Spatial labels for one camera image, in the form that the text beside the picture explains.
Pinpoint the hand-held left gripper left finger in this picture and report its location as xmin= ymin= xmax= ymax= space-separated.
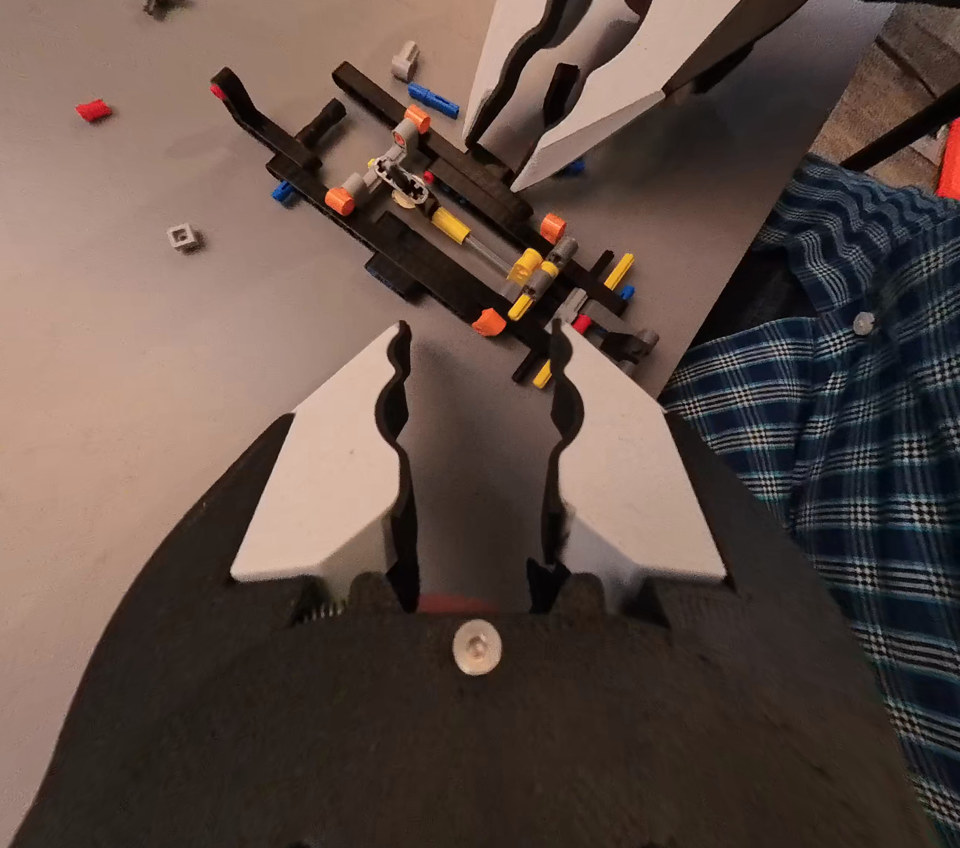
xmin=228 ymin=321 xmax=421 ymax=613

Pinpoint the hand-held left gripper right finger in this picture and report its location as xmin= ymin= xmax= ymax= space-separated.
xmin=526 ymin=319 xmax=730 ymax=614

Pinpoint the black lego chassis assembly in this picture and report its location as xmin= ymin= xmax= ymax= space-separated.
xmin=210 ymin=61 xmax=661 ymax=390

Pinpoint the blue lego pin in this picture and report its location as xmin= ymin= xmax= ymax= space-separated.
xmin=407 ymin=82 xmax=461 ymax=117

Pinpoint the black metal table leg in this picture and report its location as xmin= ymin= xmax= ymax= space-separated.
xmin=840 ymin=100 xmax=960 ymax=173

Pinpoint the blue plaid shirt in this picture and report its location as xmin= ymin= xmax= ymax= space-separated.
xmin=660 ymin=154 xmax=960 ymax=848

